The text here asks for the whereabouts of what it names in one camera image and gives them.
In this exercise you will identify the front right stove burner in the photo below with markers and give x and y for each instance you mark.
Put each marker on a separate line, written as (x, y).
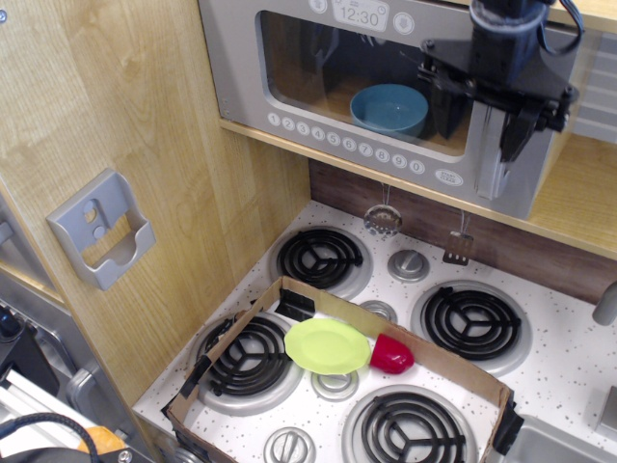
(406, 424)

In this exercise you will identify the grey middle stove knob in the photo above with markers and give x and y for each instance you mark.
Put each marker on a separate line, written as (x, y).
(381, 309)

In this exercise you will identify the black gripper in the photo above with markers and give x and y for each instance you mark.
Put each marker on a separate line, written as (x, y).
(505, 71)

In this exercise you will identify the grey faucet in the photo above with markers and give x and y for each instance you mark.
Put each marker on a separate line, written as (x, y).
(605, 311)

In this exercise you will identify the red plastic cup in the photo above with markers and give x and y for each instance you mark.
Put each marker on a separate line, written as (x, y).
(391, 356)

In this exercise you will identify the hanging small spatula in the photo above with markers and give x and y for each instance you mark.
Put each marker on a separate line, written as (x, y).
(459, 243)

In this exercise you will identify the blue plastic bowl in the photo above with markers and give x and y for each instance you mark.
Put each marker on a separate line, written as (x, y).
(394, 110)

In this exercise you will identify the orange object bottom left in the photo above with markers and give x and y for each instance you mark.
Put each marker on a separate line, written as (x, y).
(104, 440)

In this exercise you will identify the back right stove burner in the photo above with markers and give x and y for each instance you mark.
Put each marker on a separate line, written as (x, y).
(475, 321)

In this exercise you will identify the grey wall phone holder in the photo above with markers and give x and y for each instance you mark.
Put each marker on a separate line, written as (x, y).
(89, 215)

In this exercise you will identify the grey toy microwave door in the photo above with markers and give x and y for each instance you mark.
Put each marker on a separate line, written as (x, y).
(291, 68)

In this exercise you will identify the grey centre stove knob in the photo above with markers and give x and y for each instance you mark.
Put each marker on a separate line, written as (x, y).
(335, 387)

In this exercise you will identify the brown cardboard frame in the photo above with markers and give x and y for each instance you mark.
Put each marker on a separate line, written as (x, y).
(482, 399)

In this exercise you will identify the front left stove burner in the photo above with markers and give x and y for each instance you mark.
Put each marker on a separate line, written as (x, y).
(254, 373)

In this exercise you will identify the back left stove burner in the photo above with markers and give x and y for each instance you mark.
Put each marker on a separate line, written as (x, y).
(326, 258)

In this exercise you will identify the grey front stove knob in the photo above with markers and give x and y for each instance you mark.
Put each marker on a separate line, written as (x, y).
(289, 445)

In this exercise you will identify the grey stove knob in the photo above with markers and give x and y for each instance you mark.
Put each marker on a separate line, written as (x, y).
(381, 309)
(335, 387)
(289, 445)
(408, 266)

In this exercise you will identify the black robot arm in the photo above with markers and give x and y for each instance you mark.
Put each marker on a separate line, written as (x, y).
(518, 16)

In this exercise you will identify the stove burner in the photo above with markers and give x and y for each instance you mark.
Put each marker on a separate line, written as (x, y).
(406, 424)
(475, 321)
(254, 373)
(326, 258)

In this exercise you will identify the green plastic plate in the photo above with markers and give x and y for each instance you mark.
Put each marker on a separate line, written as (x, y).
(327, 346)

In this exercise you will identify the hanging silver strainer spoon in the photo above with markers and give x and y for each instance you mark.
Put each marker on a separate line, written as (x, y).
(383, 219)

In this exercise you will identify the grey back stove knob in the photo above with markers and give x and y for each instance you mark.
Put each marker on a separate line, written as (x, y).
(408, 266)

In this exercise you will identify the steel sink basin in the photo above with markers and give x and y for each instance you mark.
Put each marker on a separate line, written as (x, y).
(540, 442)

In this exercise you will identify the grey oven door handle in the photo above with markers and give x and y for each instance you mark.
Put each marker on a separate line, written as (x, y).
(79, 391)

